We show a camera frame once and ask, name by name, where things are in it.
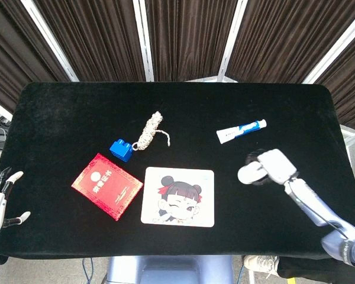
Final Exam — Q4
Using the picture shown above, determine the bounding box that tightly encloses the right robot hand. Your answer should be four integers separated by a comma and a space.
237, 149, 299, 186

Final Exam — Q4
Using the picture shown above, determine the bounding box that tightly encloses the black round object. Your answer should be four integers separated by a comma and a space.
244, 150, 270, 186

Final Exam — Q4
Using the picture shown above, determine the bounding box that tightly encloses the cartoon girl mouse pad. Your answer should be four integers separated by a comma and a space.
140, 166, 215, 228

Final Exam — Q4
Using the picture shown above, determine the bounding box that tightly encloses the white blue toothpaste tube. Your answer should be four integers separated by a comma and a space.
216, 119, 267, 145

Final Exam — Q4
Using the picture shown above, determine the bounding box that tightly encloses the beige shoe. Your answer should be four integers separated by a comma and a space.
243, 254, 280, 278

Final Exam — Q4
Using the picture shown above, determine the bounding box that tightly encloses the brown curtain panel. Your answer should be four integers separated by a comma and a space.
314, 28, 355, 132
225, 0, 355, 84
0, 0, 71, 114
144, 0, 239, 82
32, 0, 146, 82

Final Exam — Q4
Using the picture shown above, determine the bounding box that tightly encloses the red certificate book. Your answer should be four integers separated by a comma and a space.
71, 152, 144, 222

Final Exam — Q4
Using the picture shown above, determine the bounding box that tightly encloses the black velvet table cloth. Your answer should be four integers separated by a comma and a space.
0, 81, 355, 261

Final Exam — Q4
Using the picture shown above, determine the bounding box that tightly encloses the blue building block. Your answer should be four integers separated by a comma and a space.
109, 138, 134, 163

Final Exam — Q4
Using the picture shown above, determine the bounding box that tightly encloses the blue-grey robot torso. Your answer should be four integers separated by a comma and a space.
105, 254, 235, 284

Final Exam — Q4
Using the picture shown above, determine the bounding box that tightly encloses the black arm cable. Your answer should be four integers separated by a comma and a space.
294, 196, 348, 237

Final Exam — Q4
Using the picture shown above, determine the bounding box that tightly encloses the blue cable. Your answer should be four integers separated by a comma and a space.
82, 257, 95, 284
236, 260, 246, 284

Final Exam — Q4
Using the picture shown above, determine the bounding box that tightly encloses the white frame post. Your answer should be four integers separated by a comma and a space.
132, 0, 155, 82
20, 0, 80, 82
217, 0, 248, 83
302, 13, 355, 85

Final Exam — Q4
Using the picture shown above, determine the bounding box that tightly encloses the beige braided rope bundle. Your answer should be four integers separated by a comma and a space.
131, 111, 171, 151

